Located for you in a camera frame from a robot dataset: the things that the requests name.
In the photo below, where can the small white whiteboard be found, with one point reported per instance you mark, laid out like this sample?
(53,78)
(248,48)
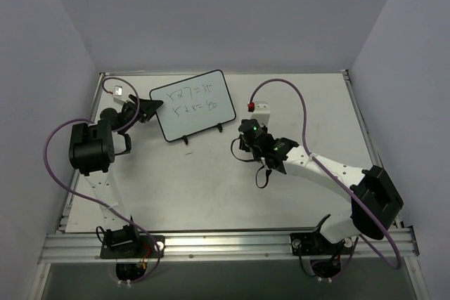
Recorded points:
(193,105)

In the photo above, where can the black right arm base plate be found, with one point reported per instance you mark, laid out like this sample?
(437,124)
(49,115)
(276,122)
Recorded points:
(314,244)

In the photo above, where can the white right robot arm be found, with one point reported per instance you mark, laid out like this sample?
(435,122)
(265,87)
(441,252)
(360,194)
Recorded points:
(374,202)

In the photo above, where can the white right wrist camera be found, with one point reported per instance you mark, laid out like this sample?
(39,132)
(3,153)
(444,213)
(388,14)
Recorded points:
(260,111)

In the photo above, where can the aluminium left table rail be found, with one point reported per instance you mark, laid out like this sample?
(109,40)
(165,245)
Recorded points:
(64,218)

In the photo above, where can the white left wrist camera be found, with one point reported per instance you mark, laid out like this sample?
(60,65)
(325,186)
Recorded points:
(117,95)

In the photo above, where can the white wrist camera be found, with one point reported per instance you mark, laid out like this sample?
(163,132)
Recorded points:
(260,111)
(117,95)

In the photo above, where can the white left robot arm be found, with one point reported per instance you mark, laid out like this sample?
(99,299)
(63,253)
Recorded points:
(93,149)

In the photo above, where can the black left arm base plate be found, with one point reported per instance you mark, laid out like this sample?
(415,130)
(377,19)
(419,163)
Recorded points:
(143,248)

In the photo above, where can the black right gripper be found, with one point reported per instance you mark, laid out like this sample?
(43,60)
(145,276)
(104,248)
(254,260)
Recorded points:
(248,128)

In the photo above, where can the aluminium front rail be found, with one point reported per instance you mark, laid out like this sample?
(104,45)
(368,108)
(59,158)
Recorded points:
(226,245)

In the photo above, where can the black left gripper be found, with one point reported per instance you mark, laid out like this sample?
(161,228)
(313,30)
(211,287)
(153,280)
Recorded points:
(139,109)

